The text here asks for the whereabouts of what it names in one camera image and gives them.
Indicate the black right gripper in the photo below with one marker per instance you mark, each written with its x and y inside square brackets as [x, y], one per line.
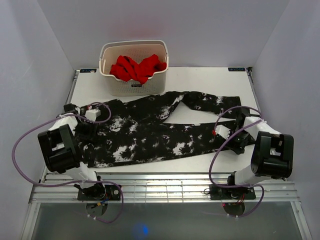
[238, 150]

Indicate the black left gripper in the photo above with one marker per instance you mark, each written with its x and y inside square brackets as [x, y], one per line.
[92, 133]

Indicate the black white patterned trousers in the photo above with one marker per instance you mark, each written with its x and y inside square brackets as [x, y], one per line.
[137, 132]

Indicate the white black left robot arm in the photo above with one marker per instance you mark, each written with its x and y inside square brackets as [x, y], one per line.
[62, 154]

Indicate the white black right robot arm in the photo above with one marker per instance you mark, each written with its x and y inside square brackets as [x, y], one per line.
[272, 156]

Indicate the red crumpled garment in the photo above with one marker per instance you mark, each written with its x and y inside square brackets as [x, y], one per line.
[127, 69]

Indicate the cream perforated plastic basket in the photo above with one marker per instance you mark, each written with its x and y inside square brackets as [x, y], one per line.
[137, 50]

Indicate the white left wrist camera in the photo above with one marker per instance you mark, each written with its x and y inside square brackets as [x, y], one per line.
[92, 114]

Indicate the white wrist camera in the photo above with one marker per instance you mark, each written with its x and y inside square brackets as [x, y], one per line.
[222, 131]
[92, 114]

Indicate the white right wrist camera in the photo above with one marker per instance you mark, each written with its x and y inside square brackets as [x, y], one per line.
[222, 131]

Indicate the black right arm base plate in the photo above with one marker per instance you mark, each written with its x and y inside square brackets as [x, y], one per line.
[218, 193]

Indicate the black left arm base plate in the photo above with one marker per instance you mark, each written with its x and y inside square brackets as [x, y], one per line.
[110, 192]

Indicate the aluminium rail frame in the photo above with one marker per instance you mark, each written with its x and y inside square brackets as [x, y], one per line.
[158, 188]

